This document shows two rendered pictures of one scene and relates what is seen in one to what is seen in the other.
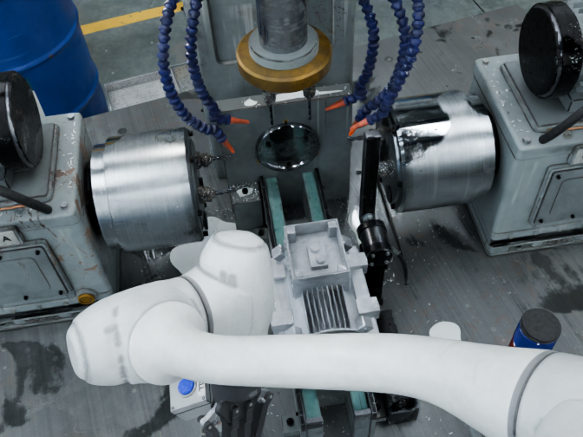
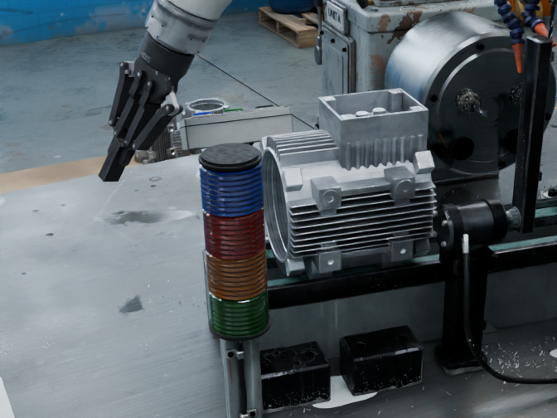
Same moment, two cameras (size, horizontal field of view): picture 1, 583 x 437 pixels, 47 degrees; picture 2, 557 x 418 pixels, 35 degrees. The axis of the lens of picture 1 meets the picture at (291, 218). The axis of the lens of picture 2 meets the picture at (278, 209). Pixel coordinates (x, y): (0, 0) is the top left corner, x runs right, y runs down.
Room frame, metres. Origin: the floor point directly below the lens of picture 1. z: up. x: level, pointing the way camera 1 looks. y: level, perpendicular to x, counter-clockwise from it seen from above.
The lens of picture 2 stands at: (0.42, -1.13, 1.52)
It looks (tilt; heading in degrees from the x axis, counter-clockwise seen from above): 25 degrees down; 82
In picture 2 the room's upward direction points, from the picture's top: 2 degrees counter-clockwise
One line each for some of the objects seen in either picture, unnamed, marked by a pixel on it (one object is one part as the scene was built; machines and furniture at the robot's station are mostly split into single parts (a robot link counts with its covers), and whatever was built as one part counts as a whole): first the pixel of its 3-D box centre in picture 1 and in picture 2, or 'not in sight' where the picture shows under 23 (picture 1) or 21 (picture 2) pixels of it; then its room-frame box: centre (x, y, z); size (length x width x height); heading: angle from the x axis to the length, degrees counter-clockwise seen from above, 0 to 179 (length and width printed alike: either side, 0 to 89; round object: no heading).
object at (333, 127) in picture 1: (284, 142); not in sight; (1.15, 0.00, 0.97); 0.30 x 0.11 x 0.34; 96
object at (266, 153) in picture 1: (287, 148); not in sight; (1.08, 0.00, 1.01); 0.15 x 0.02 x 0.15; 96
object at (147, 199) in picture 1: (130, 193); (453, 83); (0.96, 0.34, 1.04); 0.37 x 0.25 x 0.25; 96
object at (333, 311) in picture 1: (320, 304); (343, 196); (0.67, -0.04, 1.01); 0.20 x 0.19 x 0.19; 5
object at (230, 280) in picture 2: not in sight; (236, 266); (0.48, -0.36, 1.10); 0.06 x 0.06 x 0.04
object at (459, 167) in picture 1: (442, 149); not in sight; (1.02, -0.34, 1.04); 0.41 x 0.25 x 0.25; 96
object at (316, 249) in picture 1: (316, 259); (371, 128); (0.71, -0.04, 1.11); 0.12 x 0.11 x 0.07; 5
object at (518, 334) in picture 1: (536, 334); (231, 182); (0.48, -0.36, 1.19); 0.06 x 0.06 x 0.04
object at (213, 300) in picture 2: not in sight; (239, 304); (0.48, -0.36, 1.05); 0.06 x 0.06 x 0.04
